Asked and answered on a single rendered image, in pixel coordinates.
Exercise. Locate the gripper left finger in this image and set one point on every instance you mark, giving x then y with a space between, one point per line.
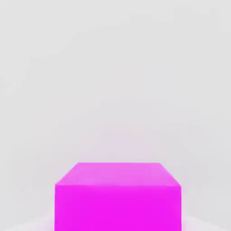
43 225

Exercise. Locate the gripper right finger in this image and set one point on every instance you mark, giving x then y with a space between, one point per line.
193 226

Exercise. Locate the small magenta cube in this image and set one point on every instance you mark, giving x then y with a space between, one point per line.
117 207

